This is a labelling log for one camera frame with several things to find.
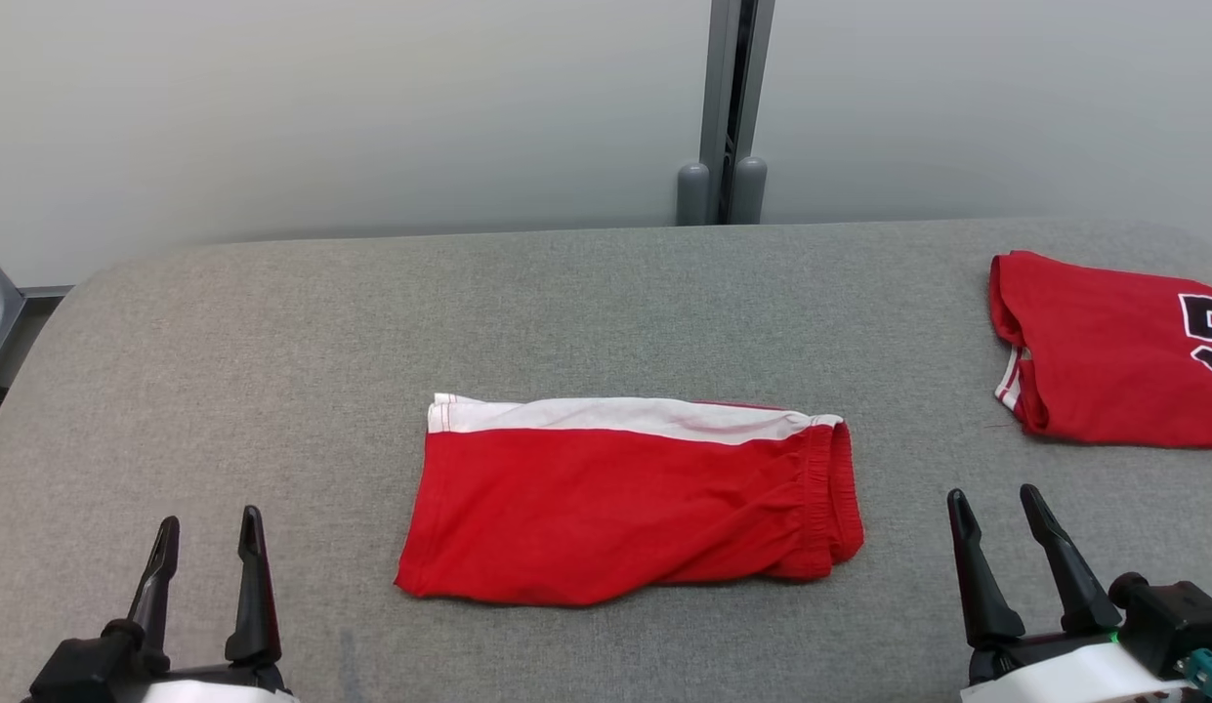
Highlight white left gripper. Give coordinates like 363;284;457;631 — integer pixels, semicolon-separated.
125;504;300;703

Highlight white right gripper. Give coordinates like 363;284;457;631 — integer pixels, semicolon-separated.
946;482;1197;703

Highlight red jersey with white sleeves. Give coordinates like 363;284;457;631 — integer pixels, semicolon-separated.
987;249;1212;451

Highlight red shorts with white stripe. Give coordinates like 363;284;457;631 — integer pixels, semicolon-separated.
393;392;866;609

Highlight grey cylindrical post cap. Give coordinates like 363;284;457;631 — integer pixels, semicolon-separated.
730;155;770;226
675;162;713;227

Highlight grey partition post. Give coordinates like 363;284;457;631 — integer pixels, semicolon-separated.
699;0;776;227

